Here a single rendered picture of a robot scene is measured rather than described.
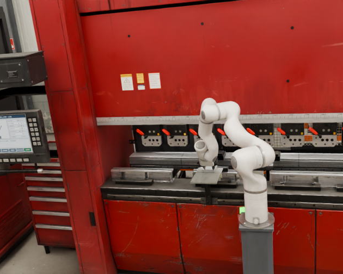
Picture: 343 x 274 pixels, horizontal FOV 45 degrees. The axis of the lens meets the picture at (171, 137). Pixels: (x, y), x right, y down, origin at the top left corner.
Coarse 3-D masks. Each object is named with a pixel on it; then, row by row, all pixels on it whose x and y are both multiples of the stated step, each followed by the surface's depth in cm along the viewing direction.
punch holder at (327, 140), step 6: (312, 126) 275; (318, 126) 270; (324, 126) 269; (330, 126) 268; (336, 126) 267; (312, 132) 276; (318, 132) 271; (324, 132) 270; (330, 132) 269; (336, 132) 268; (318, 138) 272; (324, 138) 271; (330, 138) 270; (336, 138) 269; (318, 144) 273; (324, 144) 273; (330, 144) 271
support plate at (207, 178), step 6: (198, 168) 305; (216, 168) 302; (222, 168) 301; (198, 174) 294; (204, 174) 293; (210, 174) 292; (216, 174) 291; (192, 180) 285; (198, 180) 284; (204, 180) 283; (210, 180) 282; (216, 180) 281
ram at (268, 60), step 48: (288, 0) 252; (336, 0) 244; (96, 48) 297; (144, 48) 287; (192, 48) 278; (240, 48) 269; (288, 48) 260; (336, 48) 253; (96, 96) 309; (144, 96) 298; (192, 96) 288; (240, 96) 279; (288, 96) 270; (336, 96) 261
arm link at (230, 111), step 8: (224, 104) 238; (232, 104) 239; (224, 112) 236; (232, 112) 235; (232, 120) 228; (224, 128) 230; (232, 128) 225; (240, 128) 224; (232, 136) 224; (240, 136) 221; (248, 136) 220; (240, 144) 223; (248, 144) 221; (256, 144) 217; (264, 144) 214; (264, 152) 211; (272, 152) 212; (264, 160) 211; (272, 160) 213
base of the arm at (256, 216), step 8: (264, 192) 216; (248, 200) 218; (256, 200) 216; (264, 200) 217; (248, 208) 220; (256, 208) 217; (264, 208) 218; (240, 216) 229; (248, 216) 221; (256, 216) 219; (264, 216) 220; (272, 216) 226; (248, 224) 221; (256, 224) 218; (264, 224) 219; (272, 224) 220
